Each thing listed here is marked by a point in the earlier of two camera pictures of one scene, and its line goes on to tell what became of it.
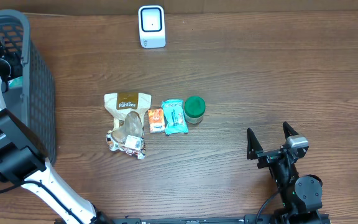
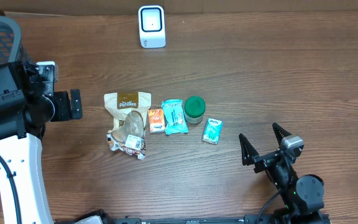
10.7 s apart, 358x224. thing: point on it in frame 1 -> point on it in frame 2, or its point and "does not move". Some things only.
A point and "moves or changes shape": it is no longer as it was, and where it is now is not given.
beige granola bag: x=128 y=110 does not move
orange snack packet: x=156 y=121 does not move
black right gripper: x=267 y=156 -> x=249 y=151
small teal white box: x=15 y=83 moves or changes shape
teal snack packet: x=175 y=121 does not move
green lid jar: x=194 y=109 does not move
